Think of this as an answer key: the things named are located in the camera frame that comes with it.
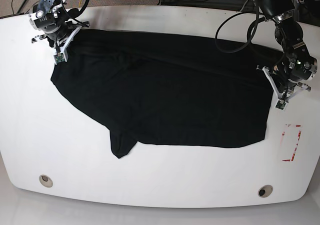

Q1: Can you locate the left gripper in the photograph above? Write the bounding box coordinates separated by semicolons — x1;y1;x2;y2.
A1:
256;65;311;103

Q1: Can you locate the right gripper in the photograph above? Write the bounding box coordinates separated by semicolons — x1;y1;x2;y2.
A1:
31;24;89;54

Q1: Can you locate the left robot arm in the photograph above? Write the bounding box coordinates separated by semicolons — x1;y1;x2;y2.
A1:
246;0;318;109

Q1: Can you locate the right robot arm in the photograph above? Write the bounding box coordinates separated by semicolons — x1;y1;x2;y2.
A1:
28;0;90;64

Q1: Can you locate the red tape rectangle marking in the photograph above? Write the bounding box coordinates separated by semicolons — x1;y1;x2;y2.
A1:
278;124;302;162

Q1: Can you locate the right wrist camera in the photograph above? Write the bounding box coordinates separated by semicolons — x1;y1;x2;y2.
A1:
53;52;68;65

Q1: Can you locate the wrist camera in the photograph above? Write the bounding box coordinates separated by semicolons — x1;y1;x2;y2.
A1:
275;100;288;111
53;52;68;65

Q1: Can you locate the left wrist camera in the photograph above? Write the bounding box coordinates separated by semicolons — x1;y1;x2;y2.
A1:
275;100;288;111

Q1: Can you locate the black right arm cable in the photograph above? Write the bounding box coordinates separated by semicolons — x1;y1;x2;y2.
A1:
53;0;93;30

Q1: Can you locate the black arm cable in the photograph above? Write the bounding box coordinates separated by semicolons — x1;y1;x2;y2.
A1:
53;0;93;30
215;0;266;54

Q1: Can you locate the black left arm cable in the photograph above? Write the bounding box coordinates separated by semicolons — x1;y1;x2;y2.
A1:
215;0;266;54

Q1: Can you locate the right table cable grommet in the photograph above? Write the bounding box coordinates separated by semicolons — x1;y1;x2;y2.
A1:
258;184;273;198

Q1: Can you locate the table cable grommet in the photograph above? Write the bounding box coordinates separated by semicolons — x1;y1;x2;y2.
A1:
39;174;53;188
258;184;273;198

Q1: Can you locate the left table cable grommet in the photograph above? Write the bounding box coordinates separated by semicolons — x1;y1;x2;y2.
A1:
39;174;53;188

